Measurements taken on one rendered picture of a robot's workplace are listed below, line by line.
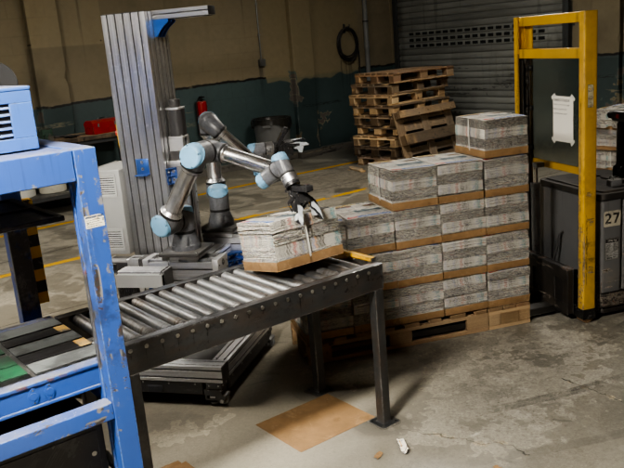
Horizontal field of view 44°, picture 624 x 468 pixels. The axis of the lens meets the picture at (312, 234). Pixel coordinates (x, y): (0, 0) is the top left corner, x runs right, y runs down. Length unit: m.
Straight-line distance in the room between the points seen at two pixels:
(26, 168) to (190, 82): 8.93
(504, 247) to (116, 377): 2.78
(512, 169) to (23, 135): 2.96
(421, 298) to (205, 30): 7.55
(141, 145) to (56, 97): 6.24
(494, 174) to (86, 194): 2.75
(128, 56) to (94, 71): 6.49
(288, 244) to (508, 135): 1.77
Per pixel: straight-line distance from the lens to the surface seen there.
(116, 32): 4.19
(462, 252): 4.63
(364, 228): 4.34
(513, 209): 4.74
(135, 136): 4.19
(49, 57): 10.36
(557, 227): 5.30
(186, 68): 11.25
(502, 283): 4.82
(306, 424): 3.85
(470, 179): 4.56
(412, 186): 4.41
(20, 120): 2.60
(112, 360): 2.64
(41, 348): 3.01
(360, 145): 11.15
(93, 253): 2.53
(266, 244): 3.39
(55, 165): 2.45
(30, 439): 2.63
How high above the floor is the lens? 1.81
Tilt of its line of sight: 14 degrees down
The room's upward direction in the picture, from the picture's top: 5 degrees counter-clockwise
